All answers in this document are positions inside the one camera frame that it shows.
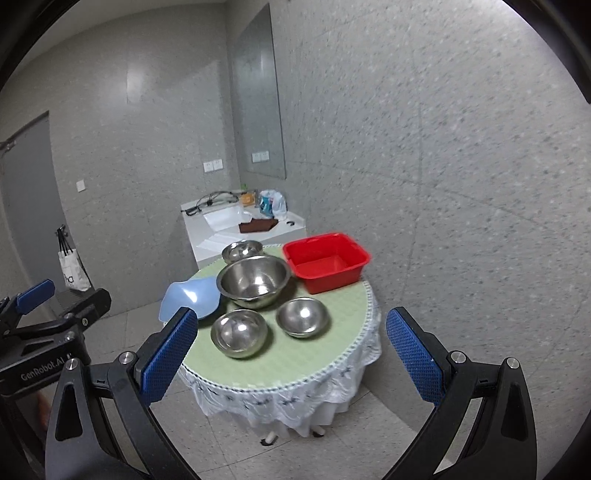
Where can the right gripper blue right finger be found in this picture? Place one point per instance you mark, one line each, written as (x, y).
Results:
(438, 382)

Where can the white sink cabinet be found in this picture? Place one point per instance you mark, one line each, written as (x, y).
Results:
(211, 223)

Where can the red plastic basin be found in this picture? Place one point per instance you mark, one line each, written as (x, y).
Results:
(326, 262)

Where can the white double wall socket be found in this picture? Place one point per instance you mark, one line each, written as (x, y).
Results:
(214, 165)

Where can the white tote bag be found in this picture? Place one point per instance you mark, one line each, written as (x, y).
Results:
(74, 273)

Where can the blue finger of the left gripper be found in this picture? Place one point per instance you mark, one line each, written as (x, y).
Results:
(35, 296)
(89, 309)

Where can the small steel bowl back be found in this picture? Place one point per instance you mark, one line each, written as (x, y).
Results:
(241, 249)

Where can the large steel mixing bowl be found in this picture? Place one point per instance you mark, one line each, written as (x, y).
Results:
(254, 282)

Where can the wall mirror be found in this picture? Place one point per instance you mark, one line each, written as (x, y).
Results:
(256, 100)

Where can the grey door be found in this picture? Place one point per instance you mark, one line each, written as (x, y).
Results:
(31, 201)

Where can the light blue plastic plate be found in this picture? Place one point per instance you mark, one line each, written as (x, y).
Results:
(200, 295)

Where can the round table green mat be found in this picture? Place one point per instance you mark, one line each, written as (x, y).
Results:
(285, 360)

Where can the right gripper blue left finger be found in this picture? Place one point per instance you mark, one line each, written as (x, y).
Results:
(137, 380)

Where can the brown cloth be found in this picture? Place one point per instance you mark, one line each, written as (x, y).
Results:
(257, 225)

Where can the plastic bag with blue pack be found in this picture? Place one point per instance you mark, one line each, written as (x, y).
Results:
(272, 204)

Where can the small steel bowl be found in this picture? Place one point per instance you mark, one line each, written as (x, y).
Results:
(239, 334)
(241, 249)
(303, 317)

